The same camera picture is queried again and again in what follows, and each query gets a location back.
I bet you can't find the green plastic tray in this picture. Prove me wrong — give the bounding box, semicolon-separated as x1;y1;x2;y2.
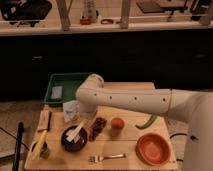
44;72;90;107

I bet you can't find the silver fork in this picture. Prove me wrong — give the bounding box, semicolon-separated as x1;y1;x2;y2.
88;153;126;163

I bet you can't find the black pole at left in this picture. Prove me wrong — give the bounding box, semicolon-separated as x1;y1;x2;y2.
12;122;24;171

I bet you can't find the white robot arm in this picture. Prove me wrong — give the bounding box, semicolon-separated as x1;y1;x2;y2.
75;74;213;171

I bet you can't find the orange tomato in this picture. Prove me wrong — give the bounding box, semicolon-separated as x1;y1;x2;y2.
111;117;125;130

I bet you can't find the wooden block with knife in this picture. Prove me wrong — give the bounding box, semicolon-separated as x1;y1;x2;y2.
37;110;52;132

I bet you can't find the black office chair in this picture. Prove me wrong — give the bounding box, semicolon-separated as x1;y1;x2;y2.
0;0;52;27

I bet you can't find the grey sponge in tray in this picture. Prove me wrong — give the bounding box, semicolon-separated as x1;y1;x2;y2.
51;86;63;100

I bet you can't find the crumpled grey cloth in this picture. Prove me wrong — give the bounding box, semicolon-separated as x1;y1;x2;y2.
63;100;78;122

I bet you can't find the black cable on floor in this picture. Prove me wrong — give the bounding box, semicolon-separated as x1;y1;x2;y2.
169;132;188;164

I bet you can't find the green chili pepper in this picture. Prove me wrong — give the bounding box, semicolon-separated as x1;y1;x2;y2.
135;115;157;130

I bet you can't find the bunch of dark grapes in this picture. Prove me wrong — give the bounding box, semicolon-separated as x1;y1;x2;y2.
89;117;107;141

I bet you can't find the orange bowl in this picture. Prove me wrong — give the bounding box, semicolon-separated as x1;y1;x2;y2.
135;133;171;166

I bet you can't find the dark purple bowl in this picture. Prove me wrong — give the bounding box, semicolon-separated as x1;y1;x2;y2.
61;125;88;153

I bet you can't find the red object on shelf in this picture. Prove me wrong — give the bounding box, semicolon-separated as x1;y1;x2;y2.
80;18;92;25

